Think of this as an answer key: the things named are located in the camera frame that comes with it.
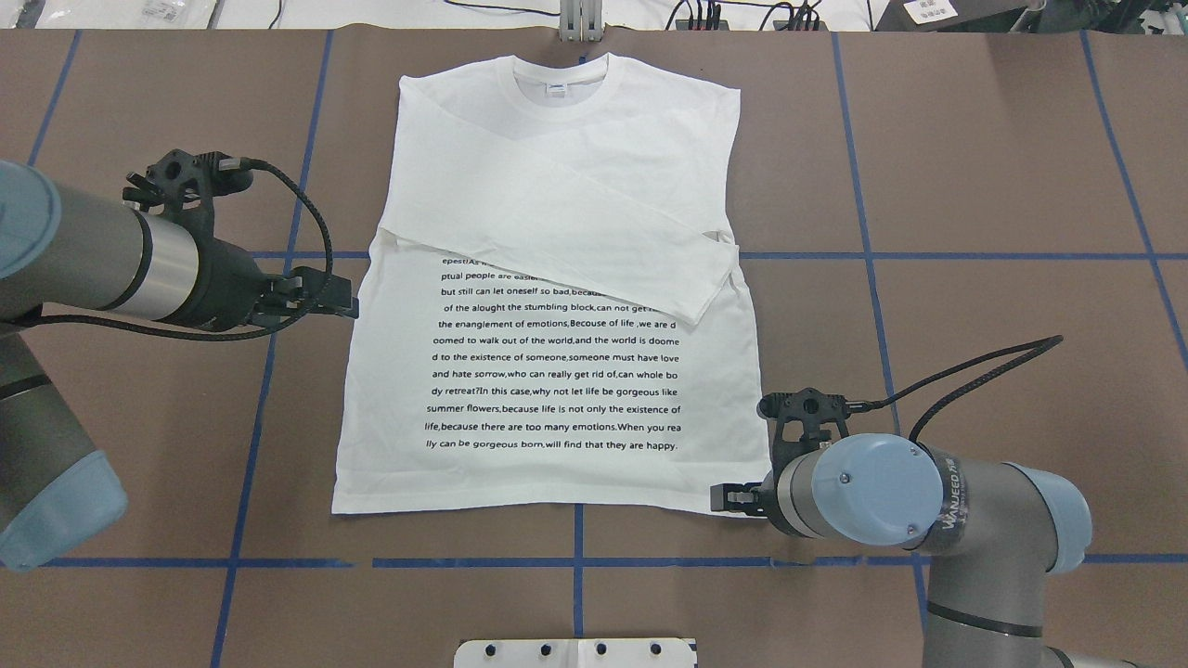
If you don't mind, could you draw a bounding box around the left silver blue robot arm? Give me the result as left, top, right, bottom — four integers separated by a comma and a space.
1, 149, 360, 573

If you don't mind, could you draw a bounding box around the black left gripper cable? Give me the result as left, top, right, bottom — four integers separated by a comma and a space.
37, 156, 337, 344

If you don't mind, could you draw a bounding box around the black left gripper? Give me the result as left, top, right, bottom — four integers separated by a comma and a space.
124, 149, 360, 334

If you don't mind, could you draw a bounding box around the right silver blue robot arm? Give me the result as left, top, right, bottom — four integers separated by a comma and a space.
710, 387, 1120, 667

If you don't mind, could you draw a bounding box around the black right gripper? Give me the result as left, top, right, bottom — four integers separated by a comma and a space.
710, 390, 853, 517

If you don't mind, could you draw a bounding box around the aluminium frame post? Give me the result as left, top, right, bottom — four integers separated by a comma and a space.
560, 0, 605, 43

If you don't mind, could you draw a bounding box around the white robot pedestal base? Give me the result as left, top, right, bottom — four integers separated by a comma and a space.
453, 637, 699, 667

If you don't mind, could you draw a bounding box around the clear plastic document sleeve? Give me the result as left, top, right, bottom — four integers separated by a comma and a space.
132, 0, 225, 30

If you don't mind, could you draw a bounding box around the white long-sleeve printed shirt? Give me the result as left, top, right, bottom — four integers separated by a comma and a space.
330, 53, 769, 516

